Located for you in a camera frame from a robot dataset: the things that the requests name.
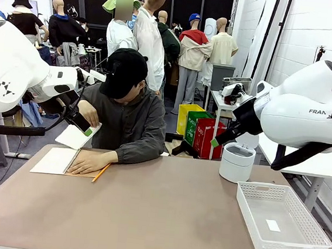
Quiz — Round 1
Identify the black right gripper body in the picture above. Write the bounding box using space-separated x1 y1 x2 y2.
230 97 265 137

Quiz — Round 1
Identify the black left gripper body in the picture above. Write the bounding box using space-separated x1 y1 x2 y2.
55 90 83 118

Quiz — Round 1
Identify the spiral notebook with brown cover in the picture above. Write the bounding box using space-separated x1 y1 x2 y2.
29 116 108 180

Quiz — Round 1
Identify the orange pencil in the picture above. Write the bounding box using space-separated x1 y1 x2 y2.
91 161 112 185

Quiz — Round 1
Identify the person's left forearm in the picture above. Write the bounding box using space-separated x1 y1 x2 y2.
112 138 165 168

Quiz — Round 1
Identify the person's right forearm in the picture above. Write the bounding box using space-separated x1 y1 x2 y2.
78 86 101 107

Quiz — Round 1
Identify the person's right hand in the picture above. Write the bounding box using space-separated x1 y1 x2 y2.
76 99 102 128

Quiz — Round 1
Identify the person's left hand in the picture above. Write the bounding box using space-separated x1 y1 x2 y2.
66 146 120 179

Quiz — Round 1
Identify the small white side table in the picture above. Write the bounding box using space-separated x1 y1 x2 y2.
203 89 242 164

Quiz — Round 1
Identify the red recycling bag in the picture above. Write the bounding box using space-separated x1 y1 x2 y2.
191 117 228 162

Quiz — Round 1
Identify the white lidded trash can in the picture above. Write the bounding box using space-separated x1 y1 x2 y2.
218 129 261 186

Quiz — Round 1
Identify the green recycling bag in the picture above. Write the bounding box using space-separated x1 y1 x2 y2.
183 109 215 149

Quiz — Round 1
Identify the steel pan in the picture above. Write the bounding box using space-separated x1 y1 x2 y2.
221 75 253 94

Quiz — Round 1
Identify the blue cloth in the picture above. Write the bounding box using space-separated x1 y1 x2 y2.
18 100 46 128

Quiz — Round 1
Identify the black stand base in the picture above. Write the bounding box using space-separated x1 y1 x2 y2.
162 131 201 159

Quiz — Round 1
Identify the yellow recycling bag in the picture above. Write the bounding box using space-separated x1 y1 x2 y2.
176 103 206 138

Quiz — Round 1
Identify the grey cabinet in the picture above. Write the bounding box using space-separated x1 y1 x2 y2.
209 64 236 93

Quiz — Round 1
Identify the person's grey jacket torso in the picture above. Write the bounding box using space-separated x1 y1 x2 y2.
73 79 172 168

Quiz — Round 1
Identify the black baseball cap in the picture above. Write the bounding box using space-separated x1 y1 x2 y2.
98 46 150 103

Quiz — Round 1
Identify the mannequin in cream shirt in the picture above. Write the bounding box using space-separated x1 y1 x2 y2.
206 16 241 89

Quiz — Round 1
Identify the background person in black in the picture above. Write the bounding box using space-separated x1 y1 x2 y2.
76 16 95 42

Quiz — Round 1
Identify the mannequin in black sweater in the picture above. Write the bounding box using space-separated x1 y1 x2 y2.
44 0 89 69

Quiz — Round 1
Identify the white desk leg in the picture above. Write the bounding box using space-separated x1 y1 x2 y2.
0 112 35 160

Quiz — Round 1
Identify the mannequin in white blouse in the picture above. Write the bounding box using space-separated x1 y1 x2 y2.
98 0 143 58

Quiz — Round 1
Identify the mannequin in red beige jacket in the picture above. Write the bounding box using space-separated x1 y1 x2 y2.
171 11 216 118

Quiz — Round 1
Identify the mannequin in black top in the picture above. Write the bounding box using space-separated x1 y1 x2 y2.
4 0 53 46

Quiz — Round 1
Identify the large white table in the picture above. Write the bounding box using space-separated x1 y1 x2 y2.
251 132 332 214

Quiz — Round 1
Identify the tall mannequin in white shirt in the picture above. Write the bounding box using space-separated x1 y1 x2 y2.
126 0 173 97

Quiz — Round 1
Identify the white oval torso form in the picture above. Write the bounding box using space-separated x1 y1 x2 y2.
203 17 218 42

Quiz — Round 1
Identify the white label in basket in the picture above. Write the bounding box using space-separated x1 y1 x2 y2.
264 219 282 233

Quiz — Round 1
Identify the mannequin in dark green jacket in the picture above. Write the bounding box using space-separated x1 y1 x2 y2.
152 9 185 73

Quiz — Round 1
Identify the black bucket hat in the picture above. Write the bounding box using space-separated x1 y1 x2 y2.
11 0 34 10

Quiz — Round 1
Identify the white perforated plastic basket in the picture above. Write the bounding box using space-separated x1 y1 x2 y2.
231 180 332 249

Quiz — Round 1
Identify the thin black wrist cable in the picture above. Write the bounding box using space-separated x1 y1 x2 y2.
71 74 90 117

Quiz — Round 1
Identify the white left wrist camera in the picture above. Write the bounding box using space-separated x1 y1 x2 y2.
75 67 97 86

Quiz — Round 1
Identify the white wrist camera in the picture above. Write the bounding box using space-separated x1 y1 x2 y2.
219 81 247 107
75 67 97 86

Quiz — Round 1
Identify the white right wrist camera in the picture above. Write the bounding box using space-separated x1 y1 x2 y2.
219 81 247 107

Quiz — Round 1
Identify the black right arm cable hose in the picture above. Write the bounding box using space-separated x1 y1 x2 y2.
270 137 332 176

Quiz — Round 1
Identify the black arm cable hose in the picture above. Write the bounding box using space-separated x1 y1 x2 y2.
270 137 332 176
0 92 69 141

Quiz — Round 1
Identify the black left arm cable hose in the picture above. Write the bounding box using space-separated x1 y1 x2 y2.
0 92 69 141

